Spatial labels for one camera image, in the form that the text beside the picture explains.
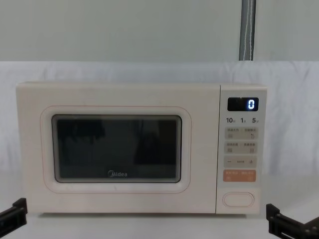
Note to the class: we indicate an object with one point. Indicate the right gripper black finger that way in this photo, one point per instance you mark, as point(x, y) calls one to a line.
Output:
point(271, 219)

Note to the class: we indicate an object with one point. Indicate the white curtain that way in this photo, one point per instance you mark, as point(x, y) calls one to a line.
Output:
point(49, 72)

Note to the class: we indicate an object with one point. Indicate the grey striped post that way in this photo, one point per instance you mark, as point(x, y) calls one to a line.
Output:
point(247, 30)

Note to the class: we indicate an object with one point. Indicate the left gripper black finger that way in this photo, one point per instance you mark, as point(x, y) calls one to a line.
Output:
point(19, 211)

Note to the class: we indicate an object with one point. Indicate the cream microwave oven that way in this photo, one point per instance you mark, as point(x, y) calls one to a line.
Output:
point(119, 97)

